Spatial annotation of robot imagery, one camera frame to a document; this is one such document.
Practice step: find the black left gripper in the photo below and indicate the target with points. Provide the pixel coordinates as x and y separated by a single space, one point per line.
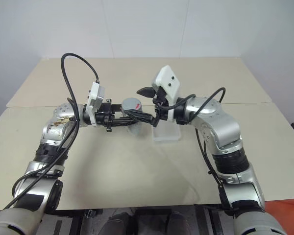
104 115

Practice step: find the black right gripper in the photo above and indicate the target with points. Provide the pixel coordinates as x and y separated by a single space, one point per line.
161 100

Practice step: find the grey jar lid red mark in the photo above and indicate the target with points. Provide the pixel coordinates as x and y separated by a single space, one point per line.
131 104

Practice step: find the grey cylindrical can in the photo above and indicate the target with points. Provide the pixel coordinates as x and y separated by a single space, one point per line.
136 129

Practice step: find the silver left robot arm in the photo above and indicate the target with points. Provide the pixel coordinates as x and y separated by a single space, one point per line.
51 132

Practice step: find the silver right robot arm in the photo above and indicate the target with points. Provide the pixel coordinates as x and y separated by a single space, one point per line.
220 122

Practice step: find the clear plastic box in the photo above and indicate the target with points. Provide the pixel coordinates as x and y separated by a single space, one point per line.
166 134

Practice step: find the silver metal clamp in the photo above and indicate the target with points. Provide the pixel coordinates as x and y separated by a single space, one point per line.
90 213

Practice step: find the dark rounded shape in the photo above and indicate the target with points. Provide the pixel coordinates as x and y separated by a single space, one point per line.
117 221

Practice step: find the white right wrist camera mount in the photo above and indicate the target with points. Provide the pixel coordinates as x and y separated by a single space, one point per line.
167 78

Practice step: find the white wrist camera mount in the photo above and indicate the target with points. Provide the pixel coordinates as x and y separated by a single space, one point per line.
93 96
167 78

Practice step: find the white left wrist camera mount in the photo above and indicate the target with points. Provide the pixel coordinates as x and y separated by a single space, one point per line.
93 96

